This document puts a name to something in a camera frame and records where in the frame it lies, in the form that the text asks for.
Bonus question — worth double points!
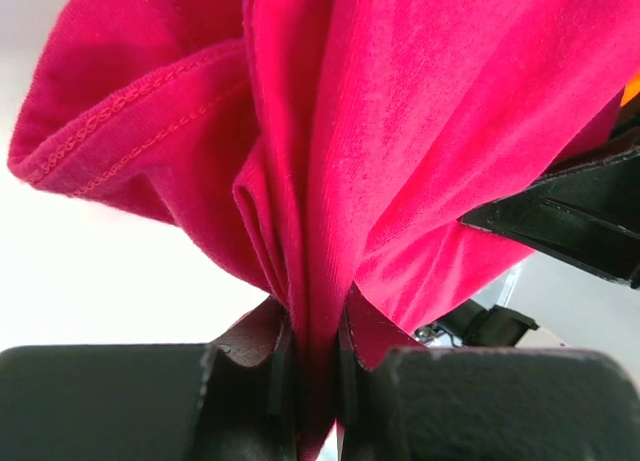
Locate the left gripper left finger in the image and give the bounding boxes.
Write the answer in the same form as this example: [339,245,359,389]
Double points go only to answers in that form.
[1,299,296,460]

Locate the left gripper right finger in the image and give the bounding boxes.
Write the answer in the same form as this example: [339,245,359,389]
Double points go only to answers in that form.
[337,288,639,460]

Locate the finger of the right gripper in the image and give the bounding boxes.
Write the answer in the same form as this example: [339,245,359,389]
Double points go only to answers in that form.
[460,130,639,287]

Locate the orange t shirt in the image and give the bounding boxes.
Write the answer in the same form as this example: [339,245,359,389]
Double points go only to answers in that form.
[620,73,640,107]

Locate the magenta t shirt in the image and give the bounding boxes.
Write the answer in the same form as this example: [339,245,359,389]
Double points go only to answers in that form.
[8,0,639,460]

